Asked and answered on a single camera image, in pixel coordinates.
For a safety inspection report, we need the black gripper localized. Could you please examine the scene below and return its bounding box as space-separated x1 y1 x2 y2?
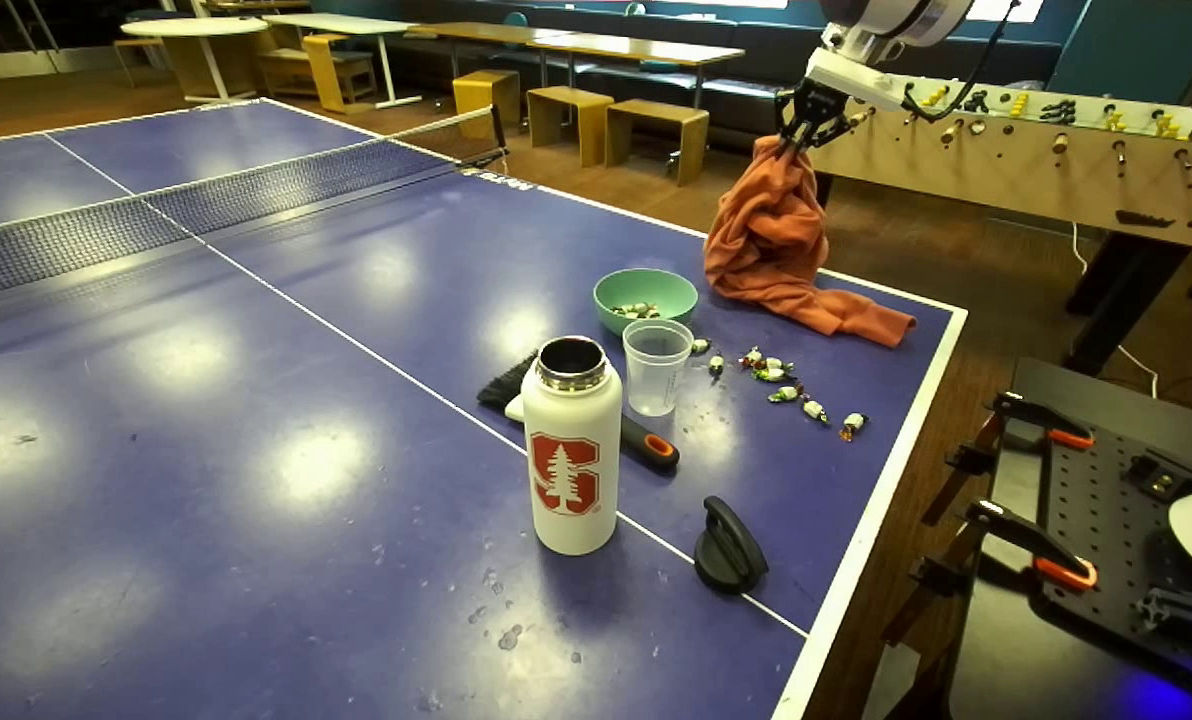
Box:
775 77 878 158

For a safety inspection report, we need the orange sweater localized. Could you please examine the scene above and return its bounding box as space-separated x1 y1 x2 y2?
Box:
700 134 919 354

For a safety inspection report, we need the table tennis net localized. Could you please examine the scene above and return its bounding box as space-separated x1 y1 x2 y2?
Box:
0 105 505 304

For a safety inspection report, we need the wooden stool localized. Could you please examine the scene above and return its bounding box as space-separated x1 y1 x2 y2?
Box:
525 86 615 172
606 98 715 187

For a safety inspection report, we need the green bowl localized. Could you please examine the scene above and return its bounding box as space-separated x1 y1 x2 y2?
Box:
590 264 705 341

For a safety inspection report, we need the bright window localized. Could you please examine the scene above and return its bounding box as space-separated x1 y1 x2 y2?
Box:
967 0 1050 27

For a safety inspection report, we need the long wooden table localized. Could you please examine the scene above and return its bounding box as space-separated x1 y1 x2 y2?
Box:
404 19 750 111

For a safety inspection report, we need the wooden foosball table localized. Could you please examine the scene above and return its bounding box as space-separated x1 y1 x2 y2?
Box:
755 64 1192 380

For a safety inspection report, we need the clear plastic cup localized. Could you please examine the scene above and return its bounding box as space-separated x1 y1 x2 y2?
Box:
619 317 697 423

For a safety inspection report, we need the yellow box stool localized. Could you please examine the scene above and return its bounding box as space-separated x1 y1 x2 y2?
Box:
450 67 525 134

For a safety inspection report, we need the black tool with orange tip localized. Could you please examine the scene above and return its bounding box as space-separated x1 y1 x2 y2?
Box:
478 349 684 482

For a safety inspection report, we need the white bottle with red logo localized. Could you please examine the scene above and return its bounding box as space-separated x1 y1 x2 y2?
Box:
520 332 625 562

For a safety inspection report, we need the yellow wooden chair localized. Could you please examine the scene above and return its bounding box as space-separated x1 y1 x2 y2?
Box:
300 31 384 118

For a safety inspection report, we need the white rectangular table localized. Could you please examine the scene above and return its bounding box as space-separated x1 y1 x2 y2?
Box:
260 14 425 111

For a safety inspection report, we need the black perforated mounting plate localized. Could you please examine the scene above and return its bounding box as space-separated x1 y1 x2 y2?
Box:
1025 420 1192 671

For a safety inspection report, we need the black robot cart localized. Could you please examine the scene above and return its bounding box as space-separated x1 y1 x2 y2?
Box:
943 358 1192 720

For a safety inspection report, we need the round white table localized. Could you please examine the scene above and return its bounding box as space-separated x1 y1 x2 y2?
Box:
121 14 277 108

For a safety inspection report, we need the black net post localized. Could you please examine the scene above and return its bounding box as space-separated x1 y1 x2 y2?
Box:
484 99 515 179

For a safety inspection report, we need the black clamp with orange handle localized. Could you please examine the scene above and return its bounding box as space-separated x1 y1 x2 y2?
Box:
966 496 1106 600
994 389 1102 461

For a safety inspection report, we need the white floor cable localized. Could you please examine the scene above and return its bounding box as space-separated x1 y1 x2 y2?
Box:
1063 220 1166 403

